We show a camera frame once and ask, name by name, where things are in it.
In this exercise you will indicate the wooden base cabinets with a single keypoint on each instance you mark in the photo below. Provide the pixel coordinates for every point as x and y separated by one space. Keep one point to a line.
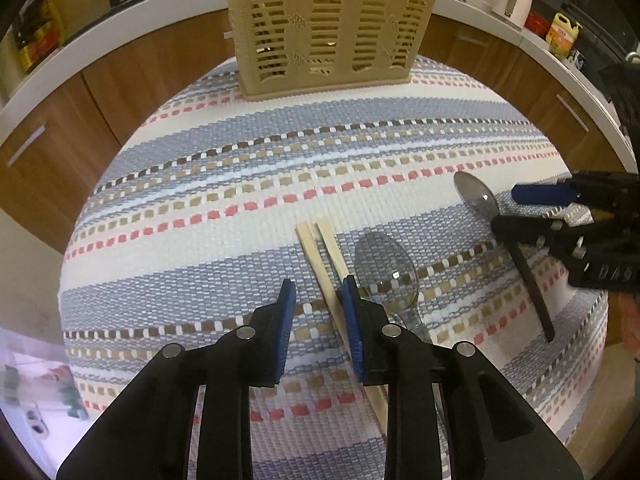
75 120

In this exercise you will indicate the white electric kettle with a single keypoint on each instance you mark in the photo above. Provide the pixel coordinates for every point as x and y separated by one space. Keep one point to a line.
515 2

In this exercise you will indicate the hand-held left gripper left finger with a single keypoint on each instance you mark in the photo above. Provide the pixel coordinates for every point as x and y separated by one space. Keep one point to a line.
285 320

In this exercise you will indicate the large metal spoon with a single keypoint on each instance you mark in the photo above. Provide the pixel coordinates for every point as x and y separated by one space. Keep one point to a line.
385 265

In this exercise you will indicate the striped woven tablecloth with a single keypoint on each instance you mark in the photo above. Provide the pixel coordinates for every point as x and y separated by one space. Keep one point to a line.
250 185

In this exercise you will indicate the yellow detergent bottle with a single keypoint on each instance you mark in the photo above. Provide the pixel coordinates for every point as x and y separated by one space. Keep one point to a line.
562 35

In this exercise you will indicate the dark soy sauce bottle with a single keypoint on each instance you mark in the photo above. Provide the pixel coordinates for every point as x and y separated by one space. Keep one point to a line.
27 40

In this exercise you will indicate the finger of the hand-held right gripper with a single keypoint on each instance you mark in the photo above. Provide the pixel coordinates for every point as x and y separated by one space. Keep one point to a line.
545 193
530 231

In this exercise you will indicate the red container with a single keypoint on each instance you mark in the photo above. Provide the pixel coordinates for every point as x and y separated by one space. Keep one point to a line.
537 22

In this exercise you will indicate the beige slotted plastic utensil basket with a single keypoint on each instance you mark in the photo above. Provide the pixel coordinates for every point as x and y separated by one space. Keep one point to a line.
325 25

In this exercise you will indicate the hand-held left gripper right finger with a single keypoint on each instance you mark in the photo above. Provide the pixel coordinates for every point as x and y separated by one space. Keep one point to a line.
352 325

